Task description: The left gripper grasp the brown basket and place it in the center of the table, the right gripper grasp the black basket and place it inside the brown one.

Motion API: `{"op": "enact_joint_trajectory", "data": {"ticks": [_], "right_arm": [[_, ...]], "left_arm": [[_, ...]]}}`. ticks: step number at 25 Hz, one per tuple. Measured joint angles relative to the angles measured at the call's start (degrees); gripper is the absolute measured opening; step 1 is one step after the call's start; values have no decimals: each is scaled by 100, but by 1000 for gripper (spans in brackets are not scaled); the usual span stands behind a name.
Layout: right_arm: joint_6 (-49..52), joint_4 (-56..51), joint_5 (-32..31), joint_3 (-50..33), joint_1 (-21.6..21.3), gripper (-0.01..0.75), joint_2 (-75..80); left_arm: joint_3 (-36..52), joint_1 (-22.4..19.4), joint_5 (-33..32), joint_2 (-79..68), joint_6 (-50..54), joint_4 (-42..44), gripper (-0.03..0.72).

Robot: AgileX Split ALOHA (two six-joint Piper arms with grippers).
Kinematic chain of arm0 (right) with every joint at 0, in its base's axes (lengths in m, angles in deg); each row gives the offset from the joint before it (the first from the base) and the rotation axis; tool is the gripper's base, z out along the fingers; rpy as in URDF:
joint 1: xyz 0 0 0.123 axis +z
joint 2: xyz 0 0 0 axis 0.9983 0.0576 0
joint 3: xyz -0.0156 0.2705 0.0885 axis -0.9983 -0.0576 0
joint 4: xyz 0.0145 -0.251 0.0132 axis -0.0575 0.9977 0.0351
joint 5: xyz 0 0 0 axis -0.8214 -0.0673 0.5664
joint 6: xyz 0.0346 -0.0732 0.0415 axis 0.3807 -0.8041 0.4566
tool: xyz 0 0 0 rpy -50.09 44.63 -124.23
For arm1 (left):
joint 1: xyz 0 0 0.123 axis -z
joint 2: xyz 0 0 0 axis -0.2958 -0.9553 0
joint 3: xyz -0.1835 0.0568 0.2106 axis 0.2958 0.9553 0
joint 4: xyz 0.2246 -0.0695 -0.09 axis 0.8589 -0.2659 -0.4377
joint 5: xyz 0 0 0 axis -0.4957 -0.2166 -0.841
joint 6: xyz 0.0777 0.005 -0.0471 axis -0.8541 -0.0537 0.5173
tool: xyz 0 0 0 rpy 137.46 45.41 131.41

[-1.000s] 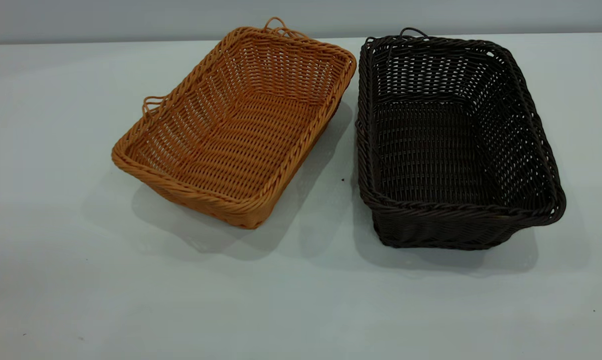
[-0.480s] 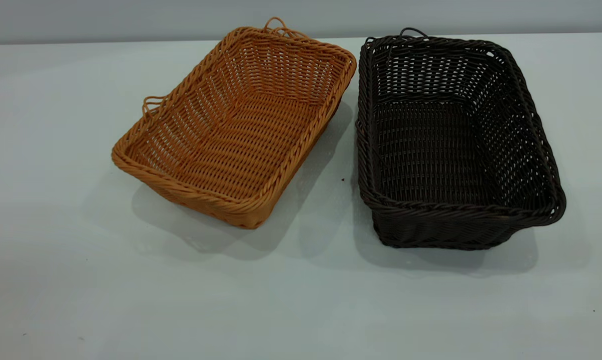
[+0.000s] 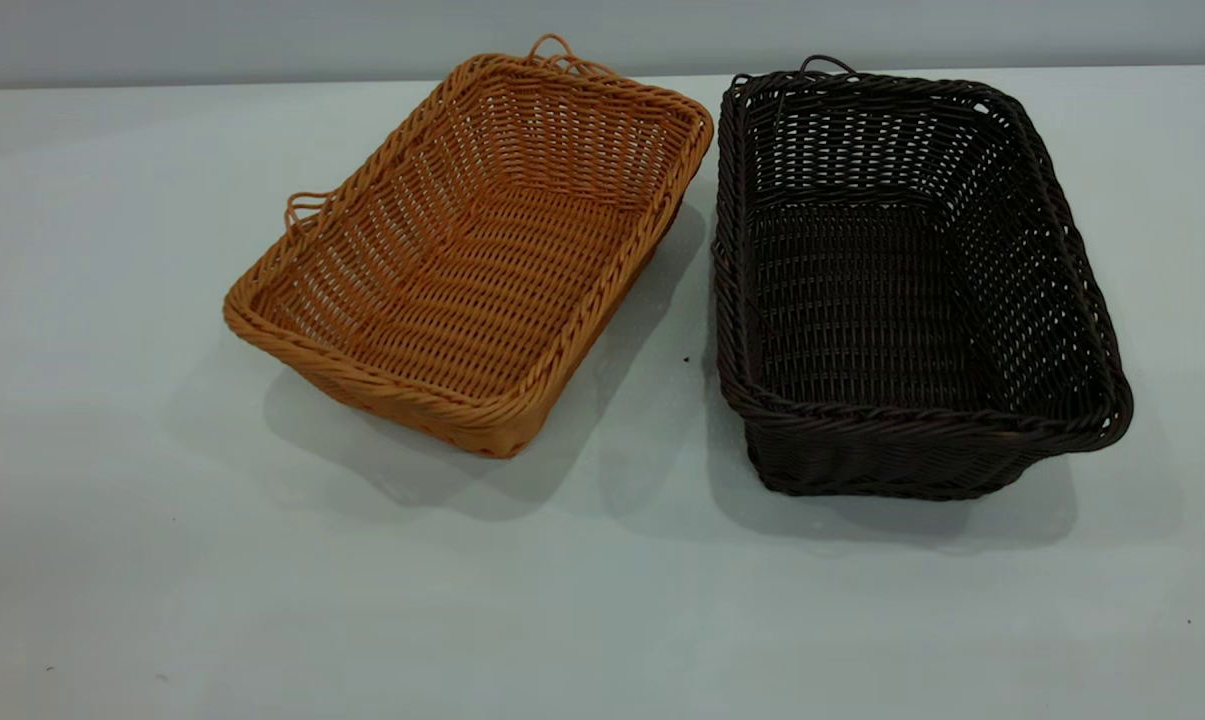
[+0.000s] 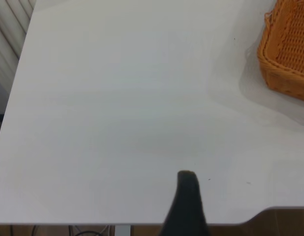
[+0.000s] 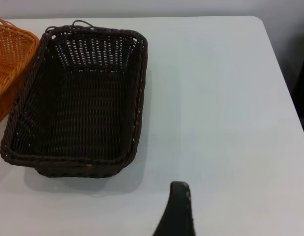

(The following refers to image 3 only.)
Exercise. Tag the light brown wicker basket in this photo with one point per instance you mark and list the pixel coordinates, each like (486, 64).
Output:
(462, 280)

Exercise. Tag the dark brown wicker basket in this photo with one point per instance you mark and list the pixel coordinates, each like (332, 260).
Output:
(862, 300)

